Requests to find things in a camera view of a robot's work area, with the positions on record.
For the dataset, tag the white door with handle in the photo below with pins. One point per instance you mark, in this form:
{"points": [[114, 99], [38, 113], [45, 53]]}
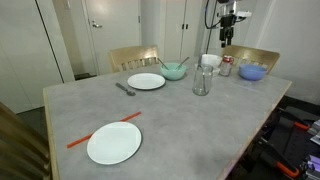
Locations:
{"points": [[113, 24]]}

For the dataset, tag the wooden chair behind table right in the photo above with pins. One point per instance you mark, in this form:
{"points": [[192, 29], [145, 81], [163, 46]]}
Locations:
{"points": [[248, 55]]}

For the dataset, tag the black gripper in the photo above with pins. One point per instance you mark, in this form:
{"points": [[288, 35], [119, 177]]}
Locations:
{"points": [[226, 31]]}

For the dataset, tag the metal spoon on table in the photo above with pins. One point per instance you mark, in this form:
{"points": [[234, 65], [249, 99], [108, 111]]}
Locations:
{"points": [[130, 93]]}

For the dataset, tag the lime green bowl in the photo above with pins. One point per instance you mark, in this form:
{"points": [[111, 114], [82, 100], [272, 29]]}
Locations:
{"points": [[171, 71]]}

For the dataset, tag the orange straw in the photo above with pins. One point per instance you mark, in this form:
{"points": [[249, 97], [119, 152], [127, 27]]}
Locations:
{"points": [[87, 137]]}

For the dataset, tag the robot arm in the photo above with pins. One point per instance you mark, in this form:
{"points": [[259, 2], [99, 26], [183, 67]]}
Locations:
{"points": [[228, 7]]}

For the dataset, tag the white plate near bowl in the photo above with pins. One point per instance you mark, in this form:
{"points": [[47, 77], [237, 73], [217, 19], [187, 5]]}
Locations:
{"points": [[146, 81]]}

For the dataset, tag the clear glass jar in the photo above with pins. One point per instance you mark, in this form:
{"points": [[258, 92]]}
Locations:
{"points": [[202, 79]]}

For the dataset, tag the red silver drink can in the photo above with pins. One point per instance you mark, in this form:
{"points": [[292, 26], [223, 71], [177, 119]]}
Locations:
{"points": [[226, 65]]}

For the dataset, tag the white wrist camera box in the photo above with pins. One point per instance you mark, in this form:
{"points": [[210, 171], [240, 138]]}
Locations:
{"points": [[243, 14]]}

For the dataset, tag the black orange equipment on floor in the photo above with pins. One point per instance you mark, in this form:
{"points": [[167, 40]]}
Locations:
{"points": [[282, 150]]}

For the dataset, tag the white plate near straw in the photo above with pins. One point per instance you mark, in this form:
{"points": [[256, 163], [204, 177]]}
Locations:
{"points": [[114, 143]]}

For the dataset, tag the wooden chair behind table left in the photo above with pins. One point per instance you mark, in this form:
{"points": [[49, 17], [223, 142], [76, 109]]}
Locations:
{"points": [[127, 58]]}

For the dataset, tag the blue bowl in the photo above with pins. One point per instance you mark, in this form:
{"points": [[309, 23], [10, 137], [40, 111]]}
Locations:
{"points": [[252, 72]]}

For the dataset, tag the wooden chair behind table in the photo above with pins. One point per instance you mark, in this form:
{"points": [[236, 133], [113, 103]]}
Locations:
{"points": [[248, 55], [127, 58]]}

